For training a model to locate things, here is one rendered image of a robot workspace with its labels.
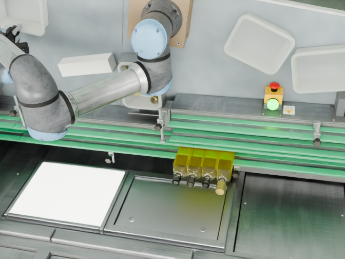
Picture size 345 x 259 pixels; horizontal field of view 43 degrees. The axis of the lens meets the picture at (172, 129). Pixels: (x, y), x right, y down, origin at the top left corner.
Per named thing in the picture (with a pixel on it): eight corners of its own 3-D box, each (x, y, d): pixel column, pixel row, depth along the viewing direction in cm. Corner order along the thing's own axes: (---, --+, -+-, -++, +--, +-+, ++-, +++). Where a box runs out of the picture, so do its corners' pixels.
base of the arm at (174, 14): (144, -7, 158) (137, 2, 150) (185, 2, 157) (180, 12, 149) (140, 32, 167) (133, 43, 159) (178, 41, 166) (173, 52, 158)
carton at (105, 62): (63, 57, 195) (57, 64, 191) (112, 52, 188) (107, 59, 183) (68, 70, 199) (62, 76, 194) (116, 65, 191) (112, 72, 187)
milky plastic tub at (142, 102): (129, 96, 200) (123, 107, 193) (122, 52, 186) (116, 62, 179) (167, 99, 196) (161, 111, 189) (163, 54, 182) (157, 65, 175)
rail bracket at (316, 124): (310, 124, 172) (310, 146, 162) (312, 109, 167) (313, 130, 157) (321, 125, 171) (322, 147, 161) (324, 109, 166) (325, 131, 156)
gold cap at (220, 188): (216, 180, 168) (214, 188, 165) (226, 180, 167) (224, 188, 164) (217, 186, 170) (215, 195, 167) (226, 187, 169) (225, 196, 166)
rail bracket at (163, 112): (163, 130, 190) (156, 149, 180) (160, 97, 180) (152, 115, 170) (170, 131, 189) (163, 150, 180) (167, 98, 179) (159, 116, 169)
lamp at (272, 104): (266, 106, 178) (266, 111, 175) (267, 97, 175) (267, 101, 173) (278, 107, 177) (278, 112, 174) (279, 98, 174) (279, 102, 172)
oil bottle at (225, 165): (223, 148, 189) (215, 183, 173) (223, 138, 186) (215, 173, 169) (235, 150, 188) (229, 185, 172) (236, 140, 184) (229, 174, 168)
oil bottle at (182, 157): (183, 144, 193) (171, 179, 177) (182, 134, 189) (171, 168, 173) (195, 146, 192) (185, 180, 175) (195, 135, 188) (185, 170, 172)
